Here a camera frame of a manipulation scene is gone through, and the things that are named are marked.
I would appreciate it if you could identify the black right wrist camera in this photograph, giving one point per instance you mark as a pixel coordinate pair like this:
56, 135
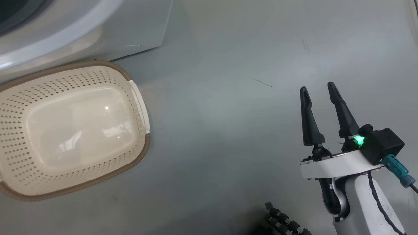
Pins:
383, 143

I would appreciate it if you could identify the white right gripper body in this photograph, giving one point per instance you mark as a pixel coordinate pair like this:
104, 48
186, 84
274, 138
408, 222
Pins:
339, 164

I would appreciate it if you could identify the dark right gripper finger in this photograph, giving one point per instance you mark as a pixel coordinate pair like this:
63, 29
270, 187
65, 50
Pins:
310, 127
346, 120

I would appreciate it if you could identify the cream perforated laundry basket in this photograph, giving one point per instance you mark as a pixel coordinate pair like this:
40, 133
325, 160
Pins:
81, 130

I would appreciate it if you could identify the white front-load washing machine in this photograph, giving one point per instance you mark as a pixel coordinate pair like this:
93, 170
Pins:
130, 29

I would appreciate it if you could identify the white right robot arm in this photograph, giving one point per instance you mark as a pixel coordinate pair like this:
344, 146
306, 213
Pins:
359, 209

